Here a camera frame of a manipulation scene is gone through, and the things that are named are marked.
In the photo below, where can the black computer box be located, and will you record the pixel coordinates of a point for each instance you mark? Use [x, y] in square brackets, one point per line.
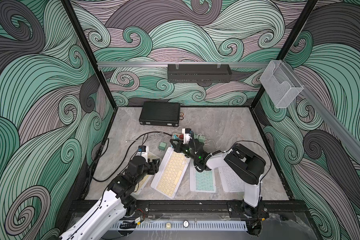
[160, 114]

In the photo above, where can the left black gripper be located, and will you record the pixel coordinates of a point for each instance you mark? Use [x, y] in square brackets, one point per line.
[152, 167]

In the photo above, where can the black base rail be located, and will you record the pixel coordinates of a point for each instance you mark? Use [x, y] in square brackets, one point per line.
[232, 209]

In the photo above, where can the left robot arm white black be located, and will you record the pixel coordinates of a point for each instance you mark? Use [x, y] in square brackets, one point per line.
[116, 201]

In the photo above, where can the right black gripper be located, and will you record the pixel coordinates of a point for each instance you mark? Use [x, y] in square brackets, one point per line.
[179, 146]

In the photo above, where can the light green charger plug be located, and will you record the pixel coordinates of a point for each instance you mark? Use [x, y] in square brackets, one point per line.
[162, 146]

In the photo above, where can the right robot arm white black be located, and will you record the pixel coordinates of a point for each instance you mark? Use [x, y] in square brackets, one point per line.
[246, 164]

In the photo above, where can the white slotted cable duct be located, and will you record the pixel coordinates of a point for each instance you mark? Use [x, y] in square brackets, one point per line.
[185, 225]

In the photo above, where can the clear acrylic wall holder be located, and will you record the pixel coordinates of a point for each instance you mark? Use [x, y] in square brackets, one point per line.
[281, 83]

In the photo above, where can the green wireless keyboard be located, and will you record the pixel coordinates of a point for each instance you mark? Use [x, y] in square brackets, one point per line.
[202, 182]

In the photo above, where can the white wireless keyboard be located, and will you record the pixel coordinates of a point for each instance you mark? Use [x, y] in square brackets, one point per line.
[231, 182]

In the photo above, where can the yellow wireless keyboard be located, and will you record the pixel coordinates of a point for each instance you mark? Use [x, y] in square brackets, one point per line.
[170, 174]
[150, 156]

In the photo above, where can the aluminium wall rail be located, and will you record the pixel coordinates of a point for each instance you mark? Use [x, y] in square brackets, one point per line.
[154, 64]

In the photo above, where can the black wall shelf tray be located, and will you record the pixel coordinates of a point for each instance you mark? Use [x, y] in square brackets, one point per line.
[199, 73]

